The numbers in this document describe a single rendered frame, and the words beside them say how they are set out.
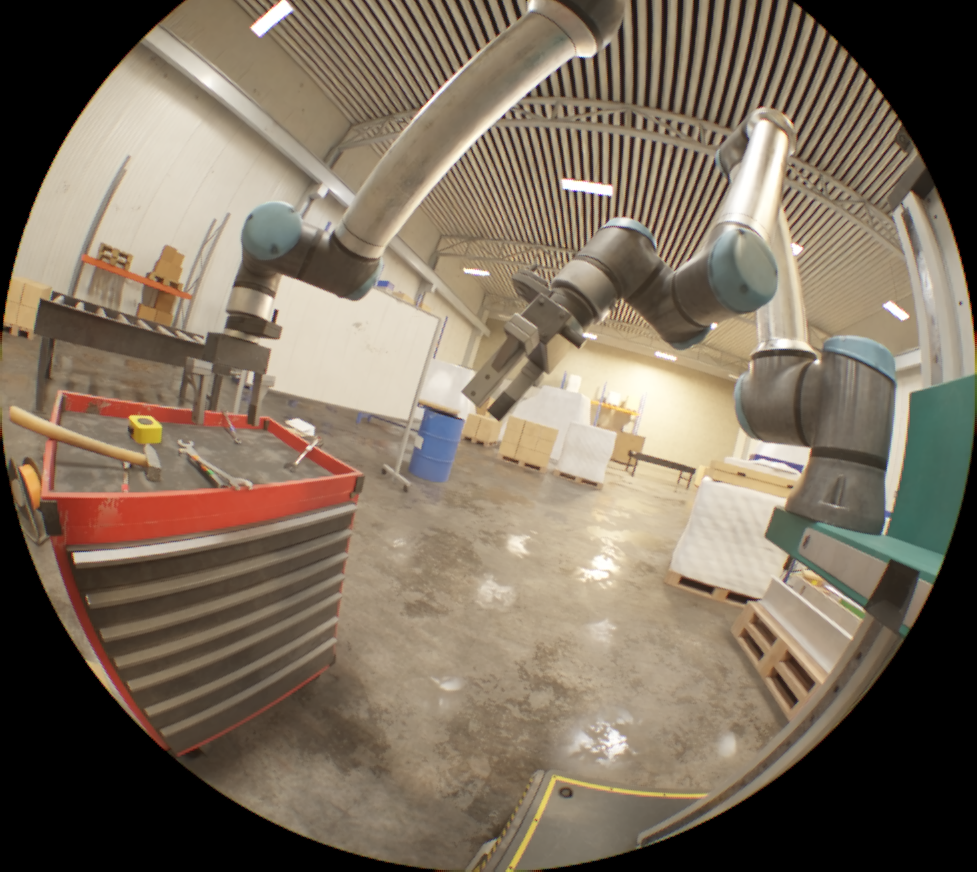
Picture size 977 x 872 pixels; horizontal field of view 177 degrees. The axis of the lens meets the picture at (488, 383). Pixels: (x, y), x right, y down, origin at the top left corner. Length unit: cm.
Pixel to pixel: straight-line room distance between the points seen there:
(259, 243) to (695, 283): 55
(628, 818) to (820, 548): 85
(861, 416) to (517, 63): 62
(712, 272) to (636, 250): 14
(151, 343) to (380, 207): 329
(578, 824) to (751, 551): 277
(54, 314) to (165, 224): 555
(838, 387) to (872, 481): 14
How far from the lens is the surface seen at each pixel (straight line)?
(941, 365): 65
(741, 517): 322
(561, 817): 102
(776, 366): 63
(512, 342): 33
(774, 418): 62
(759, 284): 38
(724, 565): 334
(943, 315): 67
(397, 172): 43
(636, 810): 112
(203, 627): 74
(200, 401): 58
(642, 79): 805
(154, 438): 84
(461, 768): 135
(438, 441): 408
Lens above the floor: 121
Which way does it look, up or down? 3 degrees up
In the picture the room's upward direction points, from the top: 17 degrees clockwise
